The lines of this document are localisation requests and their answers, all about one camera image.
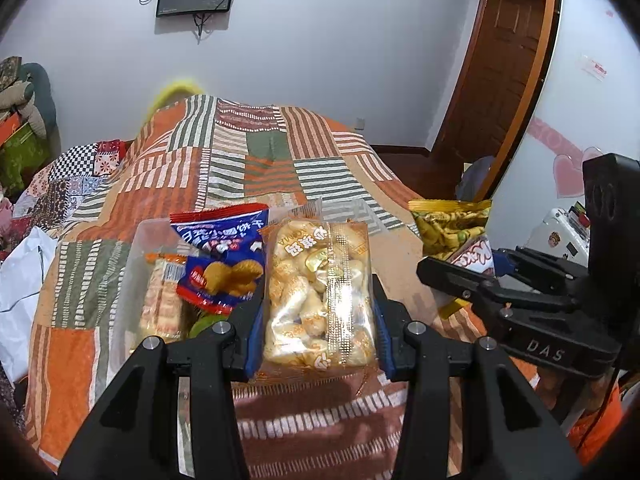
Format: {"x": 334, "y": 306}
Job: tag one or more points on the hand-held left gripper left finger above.
{"x": 254, "y": 340}

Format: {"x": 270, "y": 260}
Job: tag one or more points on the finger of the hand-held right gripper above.
{"x": 460, "y": 280}
{"x": 545, "y": 270}

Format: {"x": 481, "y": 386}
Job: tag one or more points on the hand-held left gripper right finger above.
{"x": 384, "y": 340}

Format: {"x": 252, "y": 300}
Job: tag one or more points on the red white patterned packet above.
{"x": 475, "y": 257}

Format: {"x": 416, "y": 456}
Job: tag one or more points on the yellow green snack bag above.
{"x": 450, "y": 225}

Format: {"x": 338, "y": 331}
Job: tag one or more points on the clear bag of small breads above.
{"x": 317, "y": 290}

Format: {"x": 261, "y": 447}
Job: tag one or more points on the blue snack bag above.
{"x": 225, "y": 260}

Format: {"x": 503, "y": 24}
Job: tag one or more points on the clear cracker packet gold strip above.
{"x": 160, "y": 300}

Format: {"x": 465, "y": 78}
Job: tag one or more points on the clear plastic container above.
{"x": 135, "y": 270}

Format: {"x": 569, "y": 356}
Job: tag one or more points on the person's right forearm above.
{"x": 597, "y": 420}

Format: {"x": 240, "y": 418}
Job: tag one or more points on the white appliance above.
{"x": 557, "y": 235}

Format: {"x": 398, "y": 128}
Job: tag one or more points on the pink heart sticker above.
{"x": 570, "y": 172}

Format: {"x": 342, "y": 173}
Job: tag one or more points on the grey cloth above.
{"x": 475, "y": 177}

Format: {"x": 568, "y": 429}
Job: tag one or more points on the striped patchwork blanket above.
{"x": 310, "y": 160}

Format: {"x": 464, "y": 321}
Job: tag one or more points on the brown wooden door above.
{"x": 500, "y": 75}

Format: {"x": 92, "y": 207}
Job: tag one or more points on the white plastic bag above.
{"x": 20, "y": 285}

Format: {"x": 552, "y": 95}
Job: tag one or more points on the checkered patchwork quilt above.
{"x": 75, "y": 175}

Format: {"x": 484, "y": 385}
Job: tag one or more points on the yellow fuzzy object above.
{"x": 172, "y": 92}

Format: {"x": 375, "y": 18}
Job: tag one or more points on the green gift bag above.
{"x": 20, "y": 157}

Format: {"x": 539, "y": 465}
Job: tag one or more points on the orange cardboard box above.
{"x": 10, "y": 127}

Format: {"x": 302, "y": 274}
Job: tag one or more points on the grey plush toy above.
{"x": 30, "y": 105}

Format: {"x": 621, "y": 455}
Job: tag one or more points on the wall outlet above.
{"x": 359, "y": 122}

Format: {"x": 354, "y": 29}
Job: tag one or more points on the small pink wall sticker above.
{"x": 595, "y": 67}

